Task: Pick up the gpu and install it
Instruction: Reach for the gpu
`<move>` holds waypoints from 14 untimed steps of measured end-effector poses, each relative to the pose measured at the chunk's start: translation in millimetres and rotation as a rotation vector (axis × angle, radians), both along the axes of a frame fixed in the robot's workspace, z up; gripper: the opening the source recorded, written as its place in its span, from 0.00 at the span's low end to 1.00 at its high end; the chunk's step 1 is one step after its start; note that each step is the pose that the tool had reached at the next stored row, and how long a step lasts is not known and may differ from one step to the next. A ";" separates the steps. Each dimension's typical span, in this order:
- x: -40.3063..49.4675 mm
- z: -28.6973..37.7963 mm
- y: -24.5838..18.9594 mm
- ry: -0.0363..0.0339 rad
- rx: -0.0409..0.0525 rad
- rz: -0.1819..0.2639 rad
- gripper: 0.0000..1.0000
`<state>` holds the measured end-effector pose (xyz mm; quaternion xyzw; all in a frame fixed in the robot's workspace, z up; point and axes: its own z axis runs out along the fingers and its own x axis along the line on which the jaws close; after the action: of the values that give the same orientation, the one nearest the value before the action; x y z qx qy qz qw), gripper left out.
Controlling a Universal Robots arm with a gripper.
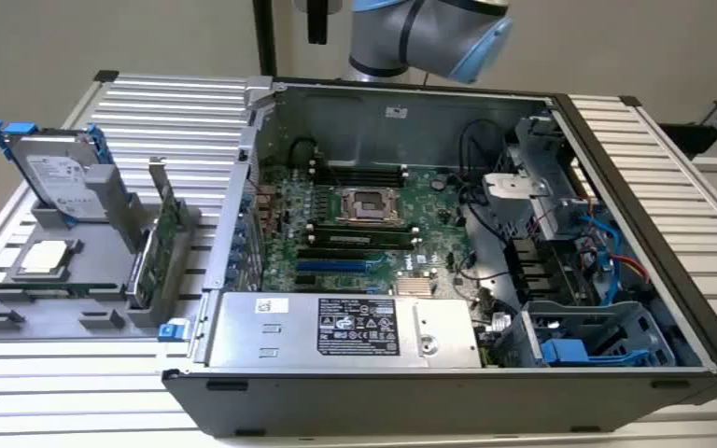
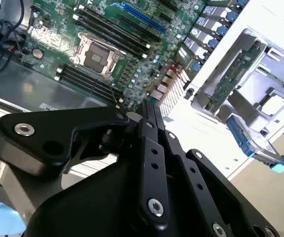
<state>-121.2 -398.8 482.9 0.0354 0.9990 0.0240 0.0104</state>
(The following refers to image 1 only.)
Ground green and black graphics card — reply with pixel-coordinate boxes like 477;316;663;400
125;156;187;312

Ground empty black RAM slots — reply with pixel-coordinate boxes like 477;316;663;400
312;161;411;189

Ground CPU socket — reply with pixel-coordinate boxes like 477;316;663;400
332;186;405;225

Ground green motherboard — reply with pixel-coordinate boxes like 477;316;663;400
252;162;479;304

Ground RAM stick with white label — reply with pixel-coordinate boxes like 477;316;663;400
313;223;420;248

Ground black expansion slot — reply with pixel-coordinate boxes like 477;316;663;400
299;246;376;262

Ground blue expansion slot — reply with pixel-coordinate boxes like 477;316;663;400
295;259;369;276

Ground hard disk in blue carrier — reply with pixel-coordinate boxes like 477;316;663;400
0;119;117;230

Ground silver finned chipset heatsink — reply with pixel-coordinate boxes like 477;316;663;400
395;277;439;298

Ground black front fan shroud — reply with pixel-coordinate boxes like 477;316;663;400
504;237;576;300

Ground grey plastic parts rack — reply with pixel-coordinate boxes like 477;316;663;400
0;162;204;344

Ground silver CPU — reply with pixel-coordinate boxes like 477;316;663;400
18;240;84;276

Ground silver power supply unit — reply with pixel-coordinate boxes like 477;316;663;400
201;291;484;370

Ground blue case latch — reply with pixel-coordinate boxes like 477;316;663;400
157;316;189;343

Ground green RAM stick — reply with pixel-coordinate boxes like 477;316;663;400
0;281;118;298

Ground grey metal disk bay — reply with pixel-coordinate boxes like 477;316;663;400
499;298;677;370

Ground blue plastic disk carrier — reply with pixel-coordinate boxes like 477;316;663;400
541;338;652;368

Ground black open PC case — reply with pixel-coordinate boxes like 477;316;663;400
161;74;717;440

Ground black upright post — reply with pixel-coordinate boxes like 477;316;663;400
252;0;279;78

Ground silver metal drive bracket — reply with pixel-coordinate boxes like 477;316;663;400
481;114;591;239

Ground blue wire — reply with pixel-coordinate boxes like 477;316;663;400
581;214;632;309

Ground red wire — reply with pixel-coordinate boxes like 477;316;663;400
617;254;651;285

